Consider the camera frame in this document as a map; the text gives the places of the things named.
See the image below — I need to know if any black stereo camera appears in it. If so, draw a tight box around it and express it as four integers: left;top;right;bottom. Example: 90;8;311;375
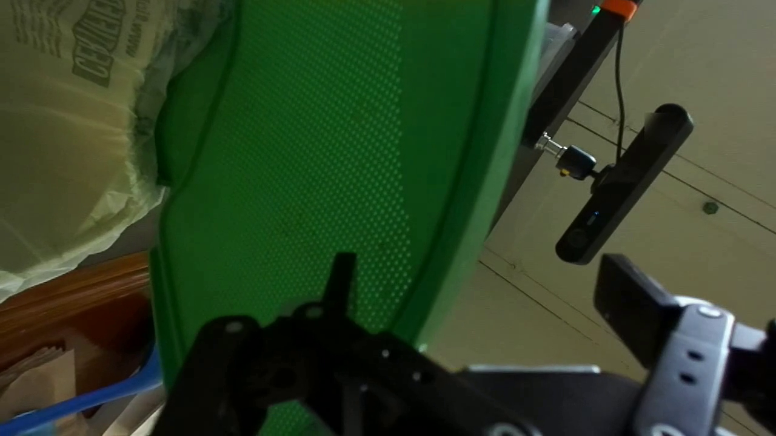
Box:
556;105;694;265

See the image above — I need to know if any green bin lid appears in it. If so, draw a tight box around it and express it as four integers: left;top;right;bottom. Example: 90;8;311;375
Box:
149;0;547;436

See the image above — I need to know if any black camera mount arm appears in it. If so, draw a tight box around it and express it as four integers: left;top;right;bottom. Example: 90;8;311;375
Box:
521;0;642;179

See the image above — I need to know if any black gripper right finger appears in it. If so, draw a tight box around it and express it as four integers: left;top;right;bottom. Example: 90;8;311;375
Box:
593;255;776;436

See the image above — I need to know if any translucent bin liner bag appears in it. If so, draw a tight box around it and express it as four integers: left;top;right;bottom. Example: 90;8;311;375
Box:
0;0;234;301

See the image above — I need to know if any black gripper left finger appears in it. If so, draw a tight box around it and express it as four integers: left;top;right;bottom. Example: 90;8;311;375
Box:
153;252;540;436

